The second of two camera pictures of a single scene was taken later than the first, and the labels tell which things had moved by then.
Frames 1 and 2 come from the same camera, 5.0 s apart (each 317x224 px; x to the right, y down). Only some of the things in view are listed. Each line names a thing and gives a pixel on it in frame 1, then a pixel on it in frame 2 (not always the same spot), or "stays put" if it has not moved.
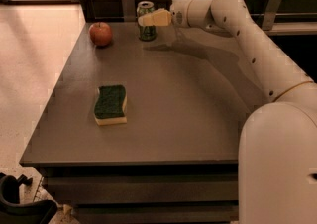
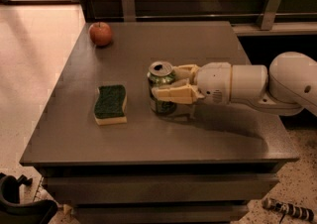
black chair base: x=12 y=211 stays put
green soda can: x=146 y=33 -> x=160 y=72
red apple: x=100 y=33 stays put
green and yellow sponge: x=111 y=105 stays put
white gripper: x=178 y=14 -> x=214 y=81
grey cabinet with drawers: x=176 y=157 stays put
